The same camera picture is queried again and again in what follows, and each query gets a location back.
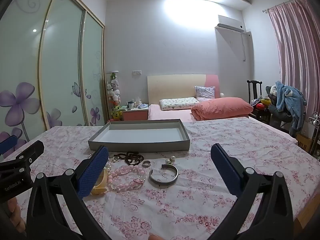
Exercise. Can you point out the dark grey jacket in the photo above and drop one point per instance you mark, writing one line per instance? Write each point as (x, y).
(277, 117)

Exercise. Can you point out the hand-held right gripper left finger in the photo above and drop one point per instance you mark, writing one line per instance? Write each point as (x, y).
(92, 175)

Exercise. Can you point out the pink curtain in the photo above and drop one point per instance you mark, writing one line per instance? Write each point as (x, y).
(297, 55)

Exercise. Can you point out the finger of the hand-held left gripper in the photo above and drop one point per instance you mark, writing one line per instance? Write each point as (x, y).
(25, 156)
(8, 142)

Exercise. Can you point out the tissue box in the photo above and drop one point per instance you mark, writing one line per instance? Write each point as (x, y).
(142, 103)

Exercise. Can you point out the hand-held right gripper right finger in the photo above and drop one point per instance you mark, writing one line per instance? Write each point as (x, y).
(225, 171)

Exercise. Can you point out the metal rack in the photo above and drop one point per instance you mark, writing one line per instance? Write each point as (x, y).
(315, 130)

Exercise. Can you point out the pink sheeted mattress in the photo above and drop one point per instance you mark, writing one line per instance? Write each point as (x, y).
(165, 113)

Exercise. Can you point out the pearl earrings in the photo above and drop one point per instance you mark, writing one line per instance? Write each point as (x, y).
(172, 158)

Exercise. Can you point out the tube of plush toys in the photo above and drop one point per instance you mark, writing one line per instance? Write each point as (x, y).
(113, 92)

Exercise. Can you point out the white patterned pillow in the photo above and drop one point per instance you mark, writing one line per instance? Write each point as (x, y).
(177, 103)

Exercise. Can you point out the silver cuff bangle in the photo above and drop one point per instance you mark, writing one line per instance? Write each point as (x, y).
(160, 180)

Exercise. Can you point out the cream and pink headboard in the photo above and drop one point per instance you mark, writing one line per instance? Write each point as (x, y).
(175, 86)

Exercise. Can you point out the dark wooden chair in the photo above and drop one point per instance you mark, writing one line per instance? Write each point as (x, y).
(253, 90)

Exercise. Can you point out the pink floral bed sheet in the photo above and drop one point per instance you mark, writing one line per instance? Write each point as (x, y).
(200, 205)

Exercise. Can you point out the purple patterned pillow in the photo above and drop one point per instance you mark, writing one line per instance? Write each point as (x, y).
(205, 92)

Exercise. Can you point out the folded pink quilt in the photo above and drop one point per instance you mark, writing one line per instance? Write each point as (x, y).
(222, 108)

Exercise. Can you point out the shallow grey cardboard tray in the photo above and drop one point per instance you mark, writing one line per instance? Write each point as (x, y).
(140, 145)

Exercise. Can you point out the metal curtain rod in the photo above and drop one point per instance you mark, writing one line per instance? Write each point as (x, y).
(280, 5)

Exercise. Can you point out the blue fleece garment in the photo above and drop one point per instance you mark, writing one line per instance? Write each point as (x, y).
(292, 100)

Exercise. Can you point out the colourful toys on chair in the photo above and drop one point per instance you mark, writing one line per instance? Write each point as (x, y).
(262, 104)

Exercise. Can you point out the brown cardboard box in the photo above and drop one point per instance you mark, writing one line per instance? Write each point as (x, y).
(303, 142)

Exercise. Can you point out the white wall outlet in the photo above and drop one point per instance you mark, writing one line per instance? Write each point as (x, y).
(137, 72)

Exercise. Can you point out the white air conditioner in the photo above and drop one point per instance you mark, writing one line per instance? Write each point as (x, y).
(230, 22)

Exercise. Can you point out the person's left hand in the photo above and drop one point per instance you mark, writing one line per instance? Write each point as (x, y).
(16, 213)

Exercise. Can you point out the floral sliding door wardrobe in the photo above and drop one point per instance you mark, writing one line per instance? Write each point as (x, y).
(62, 67)

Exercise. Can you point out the pink nightstand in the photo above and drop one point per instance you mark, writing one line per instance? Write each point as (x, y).
(135, 115)

